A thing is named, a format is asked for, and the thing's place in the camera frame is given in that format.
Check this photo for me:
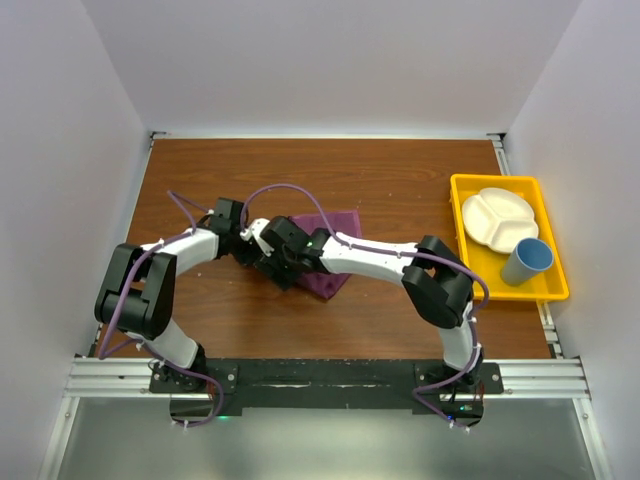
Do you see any purple cloth napkin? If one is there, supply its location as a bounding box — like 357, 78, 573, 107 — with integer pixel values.
289, 208, 364, 303

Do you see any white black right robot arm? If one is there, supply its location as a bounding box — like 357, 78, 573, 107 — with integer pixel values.
241, 216, 483, 393

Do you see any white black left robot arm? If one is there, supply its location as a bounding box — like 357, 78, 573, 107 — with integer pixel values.
94, 198, 255, 392

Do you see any white divided plate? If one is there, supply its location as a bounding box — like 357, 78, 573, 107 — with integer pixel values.
461, 187, 539, 254

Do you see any blue plastic cup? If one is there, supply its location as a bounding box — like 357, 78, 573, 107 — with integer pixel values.
500, 238, 555, 286

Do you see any yellow plastic tray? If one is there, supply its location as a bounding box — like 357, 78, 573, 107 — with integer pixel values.
450, 174, 569, 302

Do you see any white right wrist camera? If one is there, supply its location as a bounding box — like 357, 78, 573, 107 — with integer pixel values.
240, 218, 274, 256

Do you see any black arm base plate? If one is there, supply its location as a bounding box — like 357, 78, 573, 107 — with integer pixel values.
149, 359, 505, 426

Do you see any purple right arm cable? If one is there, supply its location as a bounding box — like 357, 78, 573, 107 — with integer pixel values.
239, 184, 490, 434

